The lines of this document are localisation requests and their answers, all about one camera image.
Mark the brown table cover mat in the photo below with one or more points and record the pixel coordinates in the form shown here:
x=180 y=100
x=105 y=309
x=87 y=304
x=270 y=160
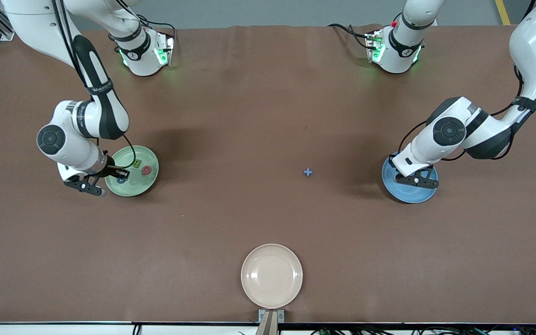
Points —
x=268 y=93

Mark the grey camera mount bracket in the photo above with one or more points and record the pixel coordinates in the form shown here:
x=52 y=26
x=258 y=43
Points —
x=271 y=325

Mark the silver base connector plate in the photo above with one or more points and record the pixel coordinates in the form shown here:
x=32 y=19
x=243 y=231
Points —
x=371 y=44
x=168 y=46

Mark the green foam letter B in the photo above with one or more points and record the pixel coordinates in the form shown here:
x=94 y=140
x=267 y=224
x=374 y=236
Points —
x=136 y=164

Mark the blue foam cross letter x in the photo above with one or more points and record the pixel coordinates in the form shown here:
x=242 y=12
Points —
x=308 y=172

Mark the light green plate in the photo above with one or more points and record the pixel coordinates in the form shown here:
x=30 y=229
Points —
x=144 y=186

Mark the red foam letter Q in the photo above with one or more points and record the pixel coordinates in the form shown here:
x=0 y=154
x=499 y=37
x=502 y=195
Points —
x=144 y=170

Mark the blue plate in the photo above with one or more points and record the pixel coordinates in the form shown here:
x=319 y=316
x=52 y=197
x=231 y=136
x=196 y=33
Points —
x=407 y=195

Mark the beige plate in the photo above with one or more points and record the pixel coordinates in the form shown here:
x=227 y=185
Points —
x=271 y=276

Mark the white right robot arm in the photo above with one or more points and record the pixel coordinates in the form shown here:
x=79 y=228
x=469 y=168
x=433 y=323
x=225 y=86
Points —
x=70 y=149

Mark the black table edge rail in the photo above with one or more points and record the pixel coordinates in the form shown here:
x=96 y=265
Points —
x=389 y=324

